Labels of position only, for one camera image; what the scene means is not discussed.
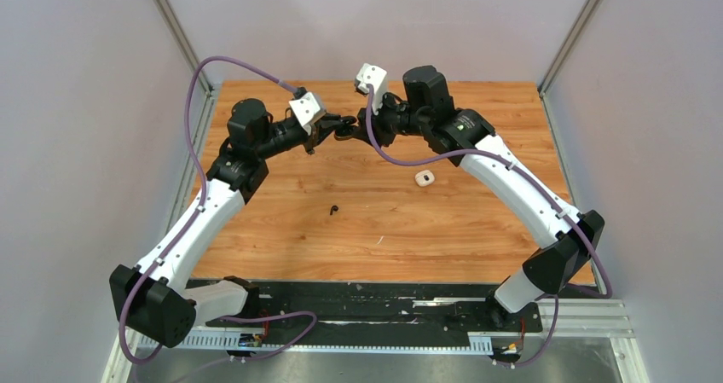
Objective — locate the white earbud charging case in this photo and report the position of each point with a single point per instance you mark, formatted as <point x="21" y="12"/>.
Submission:
<point x="424" y="178"/>

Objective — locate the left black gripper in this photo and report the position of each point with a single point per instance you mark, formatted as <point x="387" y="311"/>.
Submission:
<point x="320" y="130"/>

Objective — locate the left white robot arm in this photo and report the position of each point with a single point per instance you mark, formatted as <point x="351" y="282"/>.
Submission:
<point x="152" y="297"/>

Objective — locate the right aluminium frame post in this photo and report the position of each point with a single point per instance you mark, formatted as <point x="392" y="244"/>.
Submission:
<point x="579" y="25"/>

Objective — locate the black earbud charging case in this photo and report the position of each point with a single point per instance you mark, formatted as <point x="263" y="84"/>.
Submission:
<point x="345" y="132"/>

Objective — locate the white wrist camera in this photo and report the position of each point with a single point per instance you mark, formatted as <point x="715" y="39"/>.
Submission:
<point x="308" y="109"/>
<point x="373" y="76"/>

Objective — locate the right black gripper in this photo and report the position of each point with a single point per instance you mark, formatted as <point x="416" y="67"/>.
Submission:
<point x="381" y="136"/>

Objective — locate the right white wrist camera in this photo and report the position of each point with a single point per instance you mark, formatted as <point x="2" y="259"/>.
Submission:
<point x="373" y="76"/>

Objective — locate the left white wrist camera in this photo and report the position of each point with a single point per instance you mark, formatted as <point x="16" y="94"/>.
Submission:
<point x="308" y="109"/>

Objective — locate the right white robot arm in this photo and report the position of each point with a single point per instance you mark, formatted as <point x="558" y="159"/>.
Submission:
<point x="566" y="237"/>

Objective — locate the left aluminium frame post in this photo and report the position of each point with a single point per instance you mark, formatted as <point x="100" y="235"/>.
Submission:
<point x="183" y="43"/>

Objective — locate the aluminium frame post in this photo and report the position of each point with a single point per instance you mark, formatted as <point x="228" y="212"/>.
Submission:
<point x="579" y="25"/>
<point x="183" y="43"/>

